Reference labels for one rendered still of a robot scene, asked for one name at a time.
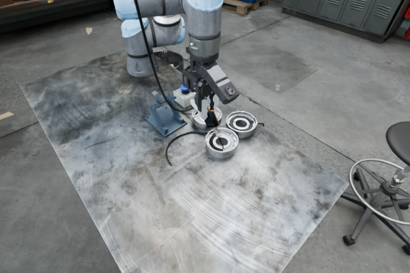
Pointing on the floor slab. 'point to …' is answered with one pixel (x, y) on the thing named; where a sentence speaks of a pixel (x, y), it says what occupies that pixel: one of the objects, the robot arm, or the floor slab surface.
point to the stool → (392, 136)
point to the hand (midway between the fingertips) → (209, 115)
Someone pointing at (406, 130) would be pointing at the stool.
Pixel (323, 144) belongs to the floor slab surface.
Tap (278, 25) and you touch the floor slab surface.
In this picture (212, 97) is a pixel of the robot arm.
